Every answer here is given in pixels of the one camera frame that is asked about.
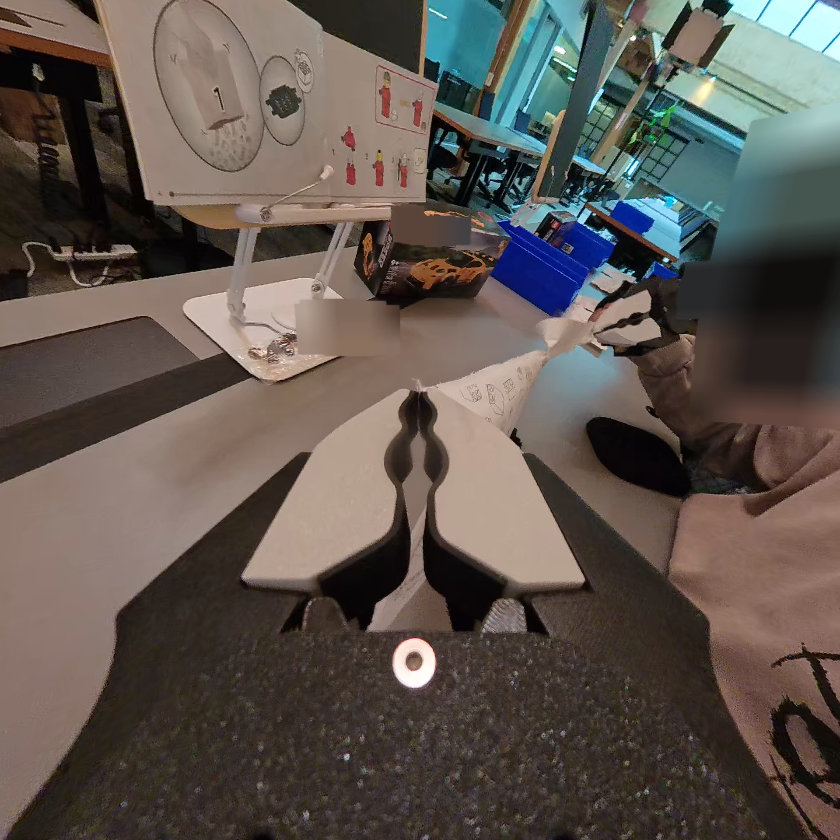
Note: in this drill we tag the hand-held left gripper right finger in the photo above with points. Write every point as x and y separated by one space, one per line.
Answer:
505 525

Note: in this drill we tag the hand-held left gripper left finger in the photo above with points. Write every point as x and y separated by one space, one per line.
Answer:
328 525

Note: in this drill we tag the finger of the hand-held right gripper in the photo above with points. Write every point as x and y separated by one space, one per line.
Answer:
630 307
633 334

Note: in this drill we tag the white brick-print paper bag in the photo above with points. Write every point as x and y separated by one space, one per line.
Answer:
485 394

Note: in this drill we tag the white book stand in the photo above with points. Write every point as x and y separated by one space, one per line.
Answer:
216 308

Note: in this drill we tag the toy car instruction booklet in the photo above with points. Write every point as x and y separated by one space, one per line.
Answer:
361 164

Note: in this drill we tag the person's right forearm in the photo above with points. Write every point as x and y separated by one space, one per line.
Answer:
722 439

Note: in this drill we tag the blue storage bin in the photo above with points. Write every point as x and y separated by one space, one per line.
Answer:
525 275
594 246

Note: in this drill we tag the small toy set box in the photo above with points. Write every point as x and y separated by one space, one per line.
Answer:
554 229

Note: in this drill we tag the black wrist rest pad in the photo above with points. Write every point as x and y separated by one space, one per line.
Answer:
636 456

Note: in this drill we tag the wooden board book stand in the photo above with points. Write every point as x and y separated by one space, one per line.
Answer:
551 157

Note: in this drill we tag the small clear plastic parts bag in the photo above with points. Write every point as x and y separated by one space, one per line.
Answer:
272 348

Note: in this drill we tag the toy car set box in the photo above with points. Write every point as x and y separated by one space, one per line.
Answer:
426 269

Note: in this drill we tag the person's beige sweatshirt torso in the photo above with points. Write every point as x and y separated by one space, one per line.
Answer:
754 623

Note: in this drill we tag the studio light on stand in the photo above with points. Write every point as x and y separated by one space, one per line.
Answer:
695 29

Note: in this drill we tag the white power strip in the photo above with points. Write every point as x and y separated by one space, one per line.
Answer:
92 250

